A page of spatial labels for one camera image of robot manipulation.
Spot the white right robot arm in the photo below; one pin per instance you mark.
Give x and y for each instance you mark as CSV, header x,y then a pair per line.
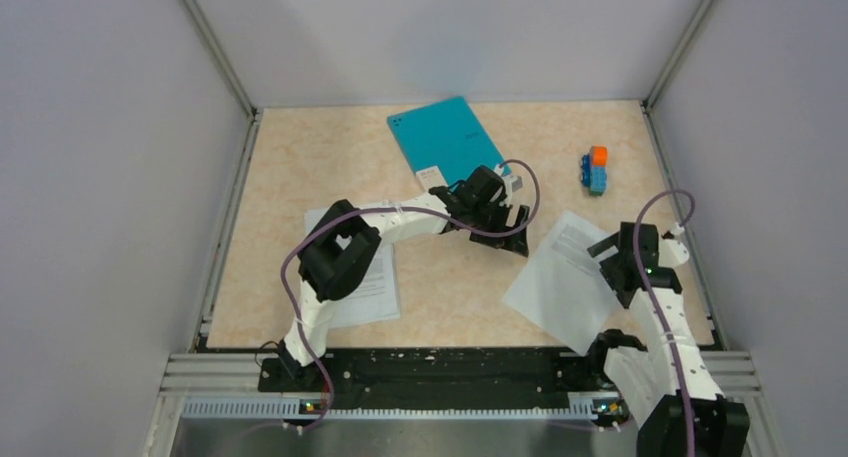
x,y
676,404

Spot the white printed paper stack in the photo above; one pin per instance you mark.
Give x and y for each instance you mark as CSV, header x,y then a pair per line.
x,y
371,288

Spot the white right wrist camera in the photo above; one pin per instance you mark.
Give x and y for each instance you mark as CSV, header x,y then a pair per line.
x,y
673,252

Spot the colourful toy block stack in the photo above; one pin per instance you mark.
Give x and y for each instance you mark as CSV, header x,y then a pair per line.
x,y
593,166

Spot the white printed paper sheet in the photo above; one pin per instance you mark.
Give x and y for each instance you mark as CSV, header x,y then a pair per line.
x,y
561,289

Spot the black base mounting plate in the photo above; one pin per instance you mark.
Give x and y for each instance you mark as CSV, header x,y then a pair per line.
x,y
453,379

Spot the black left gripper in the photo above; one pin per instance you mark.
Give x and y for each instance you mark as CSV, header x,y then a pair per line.
x,y
516,244

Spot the aluminium frame rail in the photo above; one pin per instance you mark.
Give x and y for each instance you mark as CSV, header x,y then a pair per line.
x,y
225,385

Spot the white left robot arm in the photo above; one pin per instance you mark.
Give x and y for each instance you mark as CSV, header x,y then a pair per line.
x,y
305,343

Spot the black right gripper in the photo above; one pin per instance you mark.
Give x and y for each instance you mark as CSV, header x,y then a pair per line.
x,y
608,272

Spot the teal folder black inside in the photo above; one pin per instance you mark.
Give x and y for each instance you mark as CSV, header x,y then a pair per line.
x,y
443,142

